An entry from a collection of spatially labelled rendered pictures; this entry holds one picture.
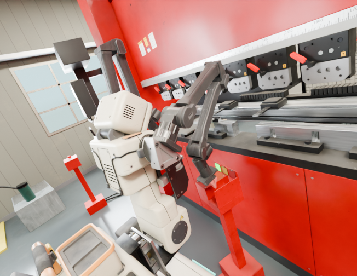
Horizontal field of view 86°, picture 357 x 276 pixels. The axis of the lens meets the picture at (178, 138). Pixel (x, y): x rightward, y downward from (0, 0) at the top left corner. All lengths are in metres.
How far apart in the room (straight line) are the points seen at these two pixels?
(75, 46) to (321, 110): 2.02
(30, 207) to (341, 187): 3.37
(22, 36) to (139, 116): 4.02
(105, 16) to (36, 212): 2.71
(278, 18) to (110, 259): 1.10
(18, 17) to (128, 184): 4.26
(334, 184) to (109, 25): 2.05
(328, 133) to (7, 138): 4.26
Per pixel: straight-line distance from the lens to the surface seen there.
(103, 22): 2.16
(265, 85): 1.05
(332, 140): 1.05
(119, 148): 0.66
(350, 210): 1.07
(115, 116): 0.70
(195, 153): 0.84
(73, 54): 2.18
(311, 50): 0.94
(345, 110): 1.27
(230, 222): 1.25
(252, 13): 1.04
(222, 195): 1.01
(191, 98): 0.74
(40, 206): 3.49
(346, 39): 0.91
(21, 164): 4.35
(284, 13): 0.97
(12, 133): 4.31
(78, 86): 2.11
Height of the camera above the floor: 1.39
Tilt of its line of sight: 19 degrees down
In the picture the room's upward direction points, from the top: 19 degrees counter-clockwise
